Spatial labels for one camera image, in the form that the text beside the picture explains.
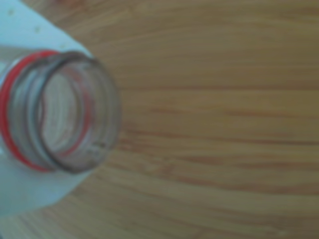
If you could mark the clear bottle with red label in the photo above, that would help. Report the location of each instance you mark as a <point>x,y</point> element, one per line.
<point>109,112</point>

